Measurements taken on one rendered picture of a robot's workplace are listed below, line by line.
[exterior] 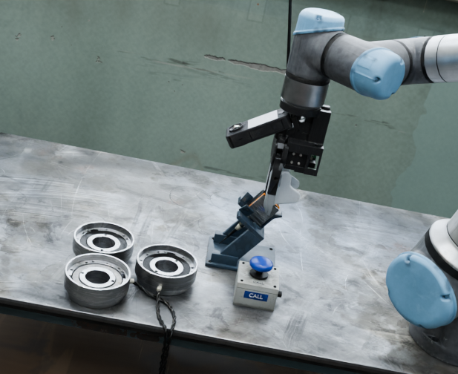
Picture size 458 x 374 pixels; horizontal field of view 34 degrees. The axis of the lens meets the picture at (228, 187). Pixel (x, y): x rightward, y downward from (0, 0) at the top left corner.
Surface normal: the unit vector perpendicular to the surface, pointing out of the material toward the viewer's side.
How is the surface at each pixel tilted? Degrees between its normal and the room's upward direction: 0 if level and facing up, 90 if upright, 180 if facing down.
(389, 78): 90
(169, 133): 90
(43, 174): 0
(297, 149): 90
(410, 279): 97
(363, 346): 0
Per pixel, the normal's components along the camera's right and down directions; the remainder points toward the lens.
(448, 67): -0.65, 0.51
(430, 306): -0.76, 0.27
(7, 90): -0.06, 0.43
